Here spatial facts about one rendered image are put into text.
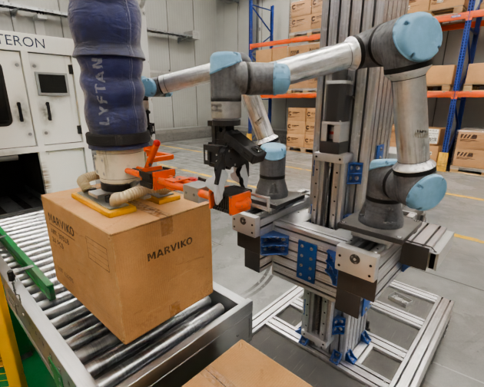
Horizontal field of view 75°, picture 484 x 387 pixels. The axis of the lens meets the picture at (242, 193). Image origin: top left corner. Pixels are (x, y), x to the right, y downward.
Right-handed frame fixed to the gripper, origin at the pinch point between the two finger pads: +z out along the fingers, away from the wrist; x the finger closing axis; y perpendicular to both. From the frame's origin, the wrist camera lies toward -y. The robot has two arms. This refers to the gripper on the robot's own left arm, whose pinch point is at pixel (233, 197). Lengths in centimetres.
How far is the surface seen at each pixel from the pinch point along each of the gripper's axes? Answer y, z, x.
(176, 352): 23, 61, 6
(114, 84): 51, -30, 4
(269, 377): -4, 67, -13
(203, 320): 36, 68, -17
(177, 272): 31.2, 35.7, -2.3
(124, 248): 30.5, 18.9, 16.9
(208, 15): 918, -314, -798
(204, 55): 918, -177, -774
